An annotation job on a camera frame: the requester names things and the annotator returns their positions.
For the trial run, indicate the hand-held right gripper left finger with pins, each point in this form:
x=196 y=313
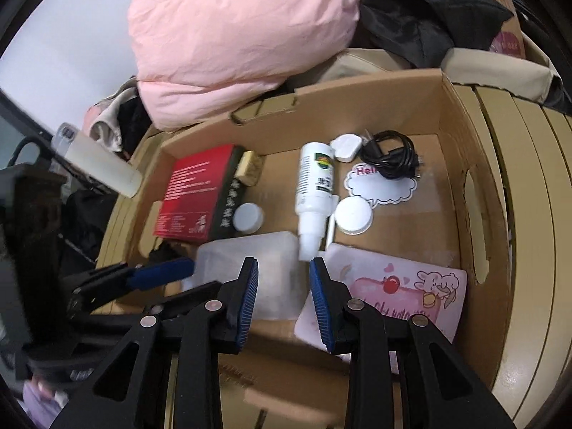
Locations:
x=248 y=304

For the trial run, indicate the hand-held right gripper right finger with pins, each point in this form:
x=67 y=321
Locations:
x=319 y=308

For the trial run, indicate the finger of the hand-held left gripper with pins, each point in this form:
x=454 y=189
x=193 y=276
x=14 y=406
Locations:
x=192 y=294
x=161 y=272

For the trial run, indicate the white tissue packet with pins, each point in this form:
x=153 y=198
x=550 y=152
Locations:
x=277 y=277

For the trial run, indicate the pink printed card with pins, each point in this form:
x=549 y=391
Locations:
x=402 y=290

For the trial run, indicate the small white jar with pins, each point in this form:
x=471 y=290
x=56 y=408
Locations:
x=248 y=218

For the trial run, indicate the round white lid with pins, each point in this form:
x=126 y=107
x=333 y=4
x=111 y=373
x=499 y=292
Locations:
x=353 y=214

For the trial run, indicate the white spray bottle green label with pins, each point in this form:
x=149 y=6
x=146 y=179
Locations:
x=315 y=178

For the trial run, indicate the small yellow block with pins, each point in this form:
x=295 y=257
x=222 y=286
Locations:
x=250 y=167

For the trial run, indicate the cardboard tray box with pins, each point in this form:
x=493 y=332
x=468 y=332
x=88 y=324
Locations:
x=447 y=232

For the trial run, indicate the person's left forearm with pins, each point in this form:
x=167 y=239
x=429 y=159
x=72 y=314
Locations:
x=38 y=404

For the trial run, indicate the red box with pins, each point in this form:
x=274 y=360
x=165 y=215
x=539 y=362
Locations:
x=192 y=196

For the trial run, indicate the tall white thermos bottle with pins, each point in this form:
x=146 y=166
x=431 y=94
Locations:
x=102 y=165

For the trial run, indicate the white cloud-shaped sticker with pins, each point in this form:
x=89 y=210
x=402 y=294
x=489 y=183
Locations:
x=384 y=190

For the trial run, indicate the beige clothes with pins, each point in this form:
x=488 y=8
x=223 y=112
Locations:
x=107 y=120

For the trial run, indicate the pink down jacket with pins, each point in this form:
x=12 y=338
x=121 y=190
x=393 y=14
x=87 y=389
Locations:
x=223 y=40

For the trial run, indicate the beige bag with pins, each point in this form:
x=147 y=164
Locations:
x=491 y=69

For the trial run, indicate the black jacket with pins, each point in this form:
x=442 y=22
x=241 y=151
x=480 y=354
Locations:
x=424 y=13

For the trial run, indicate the open cardboard box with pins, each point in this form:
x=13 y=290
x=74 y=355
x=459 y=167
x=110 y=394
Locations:
x=509 y=40

